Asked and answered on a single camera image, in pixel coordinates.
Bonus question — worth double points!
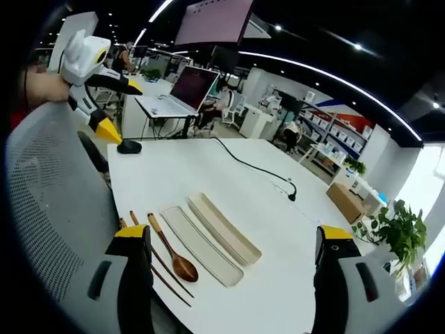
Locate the white low cabinet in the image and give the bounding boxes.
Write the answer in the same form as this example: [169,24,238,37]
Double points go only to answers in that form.
[238,105,276,141]

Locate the black laptop stand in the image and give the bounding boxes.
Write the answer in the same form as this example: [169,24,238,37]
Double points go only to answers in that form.
[140,113,196,141]

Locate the cardboard box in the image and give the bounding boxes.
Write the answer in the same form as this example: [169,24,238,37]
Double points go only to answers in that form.
[325,182,370,224]

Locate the grey mesh office chair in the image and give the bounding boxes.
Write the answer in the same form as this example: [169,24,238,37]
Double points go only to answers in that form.
[4,100,121,316]

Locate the brown wooden spoon utensil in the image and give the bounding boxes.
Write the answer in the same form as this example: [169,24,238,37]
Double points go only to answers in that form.
[147,212,200,284]

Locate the black cable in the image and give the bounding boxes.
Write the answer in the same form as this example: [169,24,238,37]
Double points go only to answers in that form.
[211,136,298,203]

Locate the white laptop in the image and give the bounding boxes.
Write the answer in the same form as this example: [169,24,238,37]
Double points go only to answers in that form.
[134,65,221,118]

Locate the small green plant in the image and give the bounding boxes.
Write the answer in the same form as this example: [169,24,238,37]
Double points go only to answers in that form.
[343,155,368,175]

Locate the black computer mouse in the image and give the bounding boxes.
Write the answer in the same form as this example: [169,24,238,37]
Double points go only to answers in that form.
[116,139,143,155]

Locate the hanging large monitor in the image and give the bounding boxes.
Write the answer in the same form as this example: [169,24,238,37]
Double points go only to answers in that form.
[174,0,255,47]

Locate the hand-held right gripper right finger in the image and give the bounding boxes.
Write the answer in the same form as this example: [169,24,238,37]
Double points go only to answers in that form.
[312,225,410,334]

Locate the beige cutlery case lid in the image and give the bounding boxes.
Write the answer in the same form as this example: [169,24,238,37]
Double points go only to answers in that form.
[159,205,245,288]

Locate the shelf with white bins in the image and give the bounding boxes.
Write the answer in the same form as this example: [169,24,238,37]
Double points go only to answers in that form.
[298,100,370,165]

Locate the small potted plant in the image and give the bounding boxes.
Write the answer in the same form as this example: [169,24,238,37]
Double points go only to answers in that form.
[140,68,163,84]

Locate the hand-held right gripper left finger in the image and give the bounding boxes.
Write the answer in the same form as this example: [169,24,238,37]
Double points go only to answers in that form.
[69,224,154,334]

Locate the white chair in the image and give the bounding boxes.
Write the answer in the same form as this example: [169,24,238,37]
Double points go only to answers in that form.
[221,91,246,127]

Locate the person's left hand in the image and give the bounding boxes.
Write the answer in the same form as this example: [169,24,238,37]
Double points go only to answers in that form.
[26,71,71,104]

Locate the large green leafy plant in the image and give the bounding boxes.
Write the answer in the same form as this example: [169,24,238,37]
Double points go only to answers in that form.
[351,199,428,276]

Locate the dark wooden chopstick utensil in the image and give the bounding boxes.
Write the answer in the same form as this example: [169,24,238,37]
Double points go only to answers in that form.
[129,209,195,300]
[119,217,193,308]

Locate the black monitor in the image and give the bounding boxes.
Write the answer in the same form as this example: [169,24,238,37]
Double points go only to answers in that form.
[208,45,241,73]

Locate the long ceiling light strip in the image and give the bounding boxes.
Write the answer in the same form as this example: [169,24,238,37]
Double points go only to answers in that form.
[238,50,424,139]

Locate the beige cutlery case tray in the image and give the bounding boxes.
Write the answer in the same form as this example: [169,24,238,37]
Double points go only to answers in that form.
[187,191,263,268]

